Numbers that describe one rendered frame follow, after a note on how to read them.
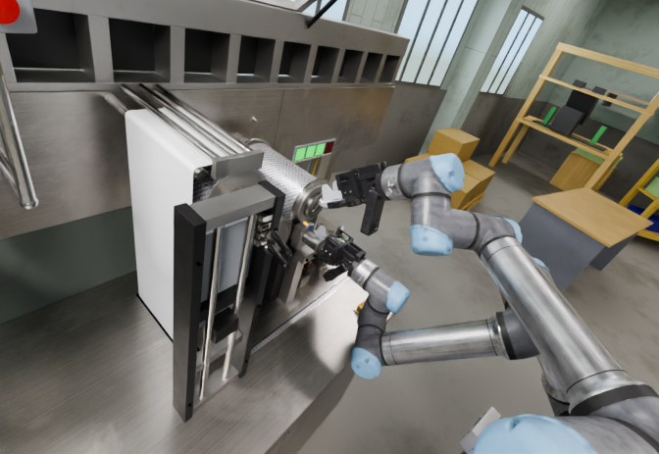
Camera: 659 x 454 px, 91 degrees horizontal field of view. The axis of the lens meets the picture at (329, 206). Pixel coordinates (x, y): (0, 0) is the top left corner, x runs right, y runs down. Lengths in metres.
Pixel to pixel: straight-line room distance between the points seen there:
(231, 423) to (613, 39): 8.14
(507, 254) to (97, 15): 0.85
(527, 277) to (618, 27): 7.82
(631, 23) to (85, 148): 8.15
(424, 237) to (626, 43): 7.75
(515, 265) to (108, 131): 0.85
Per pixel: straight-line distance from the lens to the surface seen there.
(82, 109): 0.84
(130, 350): 0.98
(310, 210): 0.85
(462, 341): 0.80
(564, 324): 0.58
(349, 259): 0.93
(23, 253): 0.98
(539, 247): 3.57
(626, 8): 8.37
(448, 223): 0.63
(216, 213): 0.46
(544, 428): 0.42
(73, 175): 0.89
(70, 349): 1.01
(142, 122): 0.72
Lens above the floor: 1.72
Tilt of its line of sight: 32 degrees down
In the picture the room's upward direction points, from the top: 18 degrees clockwise
